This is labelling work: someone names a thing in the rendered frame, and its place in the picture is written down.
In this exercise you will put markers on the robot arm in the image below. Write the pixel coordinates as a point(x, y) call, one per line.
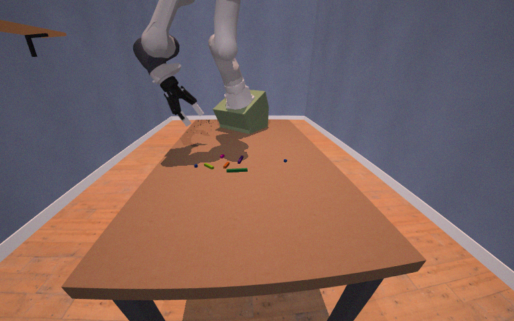
point(156, 46)

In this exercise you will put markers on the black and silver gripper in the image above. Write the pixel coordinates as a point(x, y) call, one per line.
point(170, 86)

